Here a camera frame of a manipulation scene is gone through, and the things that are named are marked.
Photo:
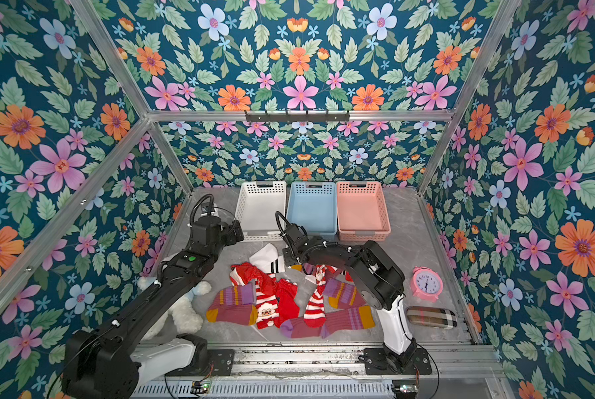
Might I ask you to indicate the pink plastic basket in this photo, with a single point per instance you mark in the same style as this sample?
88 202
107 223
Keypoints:
362 212

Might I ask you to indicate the plain red sock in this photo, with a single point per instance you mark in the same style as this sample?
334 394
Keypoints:
286 290

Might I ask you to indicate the white sock black stripes left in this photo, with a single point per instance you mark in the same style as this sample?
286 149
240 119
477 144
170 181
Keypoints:
268 260

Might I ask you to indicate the white plastic basket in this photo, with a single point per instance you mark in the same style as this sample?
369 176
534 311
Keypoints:
257 204

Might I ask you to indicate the white teddy bear blue sweater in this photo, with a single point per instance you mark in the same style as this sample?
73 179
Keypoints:
185 318

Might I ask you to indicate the purple striped sock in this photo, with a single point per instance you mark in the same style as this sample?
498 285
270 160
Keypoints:
351 319
341 295
235 305

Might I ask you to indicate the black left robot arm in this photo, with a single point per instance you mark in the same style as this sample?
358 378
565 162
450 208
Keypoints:
98 364

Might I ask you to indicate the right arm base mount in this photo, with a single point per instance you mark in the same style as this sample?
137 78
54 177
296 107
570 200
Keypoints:
383 361

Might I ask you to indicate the black hook rail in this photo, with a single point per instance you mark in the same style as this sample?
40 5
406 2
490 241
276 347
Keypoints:
297 116

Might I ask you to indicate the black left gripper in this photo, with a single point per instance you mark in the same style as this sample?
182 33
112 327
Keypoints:
231 238

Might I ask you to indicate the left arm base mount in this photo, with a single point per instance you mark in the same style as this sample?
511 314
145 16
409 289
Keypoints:
208 363

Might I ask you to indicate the purple striped sock middle right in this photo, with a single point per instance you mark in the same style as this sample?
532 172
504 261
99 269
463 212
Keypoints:
341 295

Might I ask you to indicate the red white striped santa sock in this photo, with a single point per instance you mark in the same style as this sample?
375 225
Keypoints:
315 316

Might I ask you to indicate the purple striped sock left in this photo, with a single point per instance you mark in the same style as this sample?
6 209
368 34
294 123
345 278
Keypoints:
235 305

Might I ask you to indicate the light blue plastic basket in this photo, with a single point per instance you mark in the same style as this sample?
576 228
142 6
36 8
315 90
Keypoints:
313 205

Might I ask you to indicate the plaid beige pouch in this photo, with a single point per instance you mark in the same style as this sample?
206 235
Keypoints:
431 317

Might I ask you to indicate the purple striped sock bottom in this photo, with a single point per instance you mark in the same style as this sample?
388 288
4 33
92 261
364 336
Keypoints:
351 319

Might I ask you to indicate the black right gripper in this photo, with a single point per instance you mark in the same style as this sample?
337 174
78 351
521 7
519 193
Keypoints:
292 244

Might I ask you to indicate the pink alarm clock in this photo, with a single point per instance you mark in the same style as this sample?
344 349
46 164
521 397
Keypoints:
426 284

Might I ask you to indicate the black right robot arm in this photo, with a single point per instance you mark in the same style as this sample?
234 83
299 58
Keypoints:
376 276

